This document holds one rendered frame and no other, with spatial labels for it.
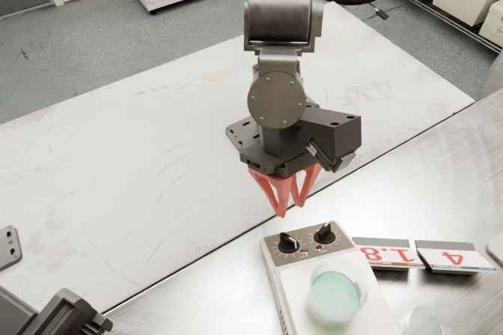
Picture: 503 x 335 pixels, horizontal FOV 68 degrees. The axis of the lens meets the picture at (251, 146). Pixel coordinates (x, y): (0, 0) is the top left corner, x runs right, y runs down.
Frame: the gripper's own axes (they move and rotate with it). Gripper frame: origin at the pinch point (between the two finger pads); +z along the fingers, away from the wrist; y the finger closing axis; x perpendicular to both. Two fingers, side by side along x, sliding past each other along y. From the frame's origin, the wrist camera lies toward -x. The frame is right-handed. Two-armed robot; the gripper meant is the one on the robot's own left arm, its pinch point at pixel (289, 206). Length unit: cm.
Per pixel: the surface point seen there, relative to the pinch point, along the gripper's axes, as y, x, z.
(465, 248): 24.0, -13.3, 13.4
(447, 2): 220, 90, -12
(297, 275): -3.7, -4.7, 6.8
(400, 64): 51, 16, -9
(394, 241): 16.1, -5.8, 11.6
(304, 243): 2.1, -0.1, 7.3
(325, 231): 4.7, -1.9, 5.7
